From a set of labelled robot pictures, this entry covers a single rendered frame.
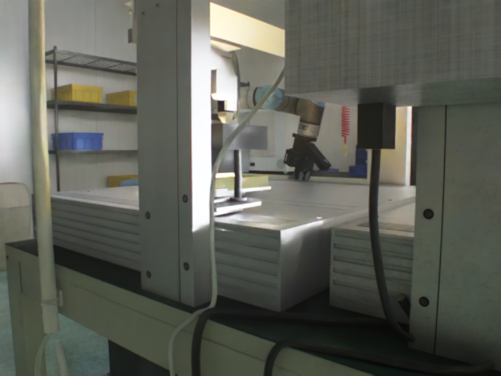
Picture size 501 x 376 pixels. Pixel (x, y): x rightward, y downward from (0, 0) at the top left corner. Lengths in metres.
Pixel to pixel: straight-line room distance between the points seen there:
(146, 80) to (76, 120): 3.85
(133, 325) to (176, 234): 0.16
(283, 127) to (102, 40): 2.14
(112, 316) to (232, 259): 0.23
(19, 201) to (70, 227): 2.94
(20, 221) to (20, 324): 2.82
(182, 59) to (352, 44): 0.28
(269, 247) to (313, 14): 0.27
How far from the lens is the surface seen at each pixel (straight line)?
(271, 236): 0.49
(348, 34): 0.31
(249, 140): 0.61
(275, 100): 1.36
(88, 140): 3.94
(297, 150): 1.51
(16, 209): 3.78
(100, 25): 4.73
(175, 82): 0.54
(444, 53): 0.28
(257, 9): 0.64
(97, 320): 0.72
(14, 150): 4.17
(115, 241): 0.72
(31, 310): 1.00
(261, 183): 0.85
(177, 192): 0.54
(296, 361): 0.45
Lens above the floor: 0.94
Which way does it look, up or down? 5 degrees down
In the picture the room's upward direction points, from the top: straight up
